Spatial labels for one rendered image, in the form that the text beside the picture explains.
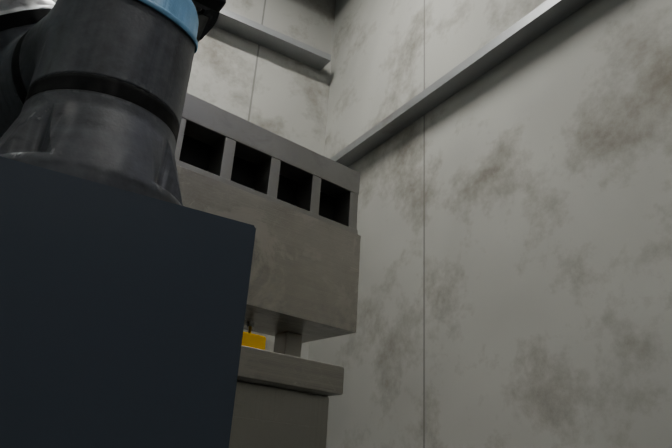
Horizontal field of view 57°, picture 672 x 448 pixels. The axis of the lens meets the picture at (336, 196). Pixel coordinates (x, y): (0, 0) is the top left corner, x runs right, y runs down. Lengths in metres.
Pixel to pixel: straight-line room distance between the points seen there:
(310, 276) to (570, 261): 1.43
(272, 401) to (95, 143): 0.54
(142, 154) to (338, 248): 1.41
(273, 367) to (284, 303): 0.82
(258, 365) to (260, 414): 0.07
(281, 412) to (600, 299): 1.99
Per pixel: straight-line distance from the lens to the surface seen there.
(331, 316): 1.76
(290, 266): 1.70
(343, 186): 1.92
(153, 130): 0.48
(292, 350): 1.87
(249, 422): 0.87
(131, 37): 0.50
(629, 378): 2.61
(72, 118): 0.46
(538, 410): 2.87
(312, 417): 0.93
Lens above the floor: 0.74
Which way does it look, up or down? 25 degrees up
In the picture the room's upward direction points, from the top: 4 degrees clockwise
